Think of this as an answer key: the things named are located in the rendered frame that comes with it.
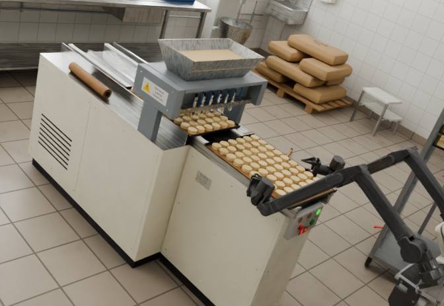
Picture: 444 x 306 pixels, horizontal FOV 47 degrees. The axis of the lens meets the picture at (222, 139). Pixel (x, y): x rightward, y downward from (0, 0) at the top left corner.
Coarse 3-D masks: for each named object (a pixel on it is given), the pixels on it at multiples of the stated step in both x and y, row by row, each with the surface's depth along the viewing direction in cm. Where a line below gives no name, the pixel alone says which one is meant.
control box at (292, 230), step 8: (312, 208) 254; (320, 208) 259; (304, 216) 248; (312, 216) 256; (288, 224) 247; (296, 224) 246; (304, 224) 254; (288, 232) 248; (296, 232) 251; (304, 232) 258
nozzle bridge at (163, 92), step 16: (144, 64) 269; (160, 64) 276; (144, 80) 266; (160, 80) 258; (176, 80) 262; (208, 80) 275; (224, 80) 282; (240, 80) 289; (256, 80) 297; (144, 96) 268; (160, 96) 260; (176, 96) 252; (192, 96) 274; (208, 96) 283; (240, 96) 305; (256, 96) 304; (144, 112) 270; (160, 112) 265; (176, 112) 257; (224, 112) 324; (240, 112) 317; (144, 128) 272
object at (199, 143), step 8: (72, 48) 343; (88, 56) 336; (96, 64) 328; (104, 72) 323; (120, 80) 315; (200, 136) 277; (192, 144) 278; (200, 144) 274; (208, 152) 271; (216, 160) 268; (224, 168) 265; (232, 168) 261; (240, 176) 258; (248, 184) 255; (296, 208) 238; (288, 216) 241; (296, 216) 241
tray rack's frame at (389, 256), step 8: (432, 208) 394; (424, 224) 400; (416, 232) 405; (392, 240) 385; (424, 240) 398; (432, 240) 401; (384, 248) 372; (392, 248) 375; (432, 248) 390; (376, 256) 359; (384, 256) 362; (392, 256) 365; (400, 256) 368; (384, 264) 357; (392, 264) 356; (400, 264) 359; (408, 264) 361
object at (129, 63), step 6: (108, 48) 365; (114, 48) 363; (108, 54) 366; (114, 54) 361; (120, 54) 356; (120, 60) 357; (126, 60) 353; (132, 60) 352; (126, 66) 354; (132, 66) 350; (222, 132) 302; (228, 132) 299; (234, 132) 296; (240, 132) 296; (324, 198) 261
